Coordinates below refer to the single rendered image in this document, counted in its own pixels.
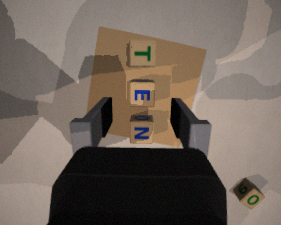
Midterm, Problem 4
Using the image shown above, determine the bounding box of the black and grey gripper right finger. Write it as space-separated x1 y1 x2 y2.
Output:
170 98 212 157

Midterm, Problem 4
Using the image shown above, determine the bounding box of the tan flat mat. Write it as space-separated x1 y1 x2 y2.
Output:
86 26 207 147

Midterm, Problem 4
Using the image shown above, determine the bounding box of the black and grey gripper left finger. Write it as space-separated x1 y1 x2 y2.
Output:
69 97 113 155

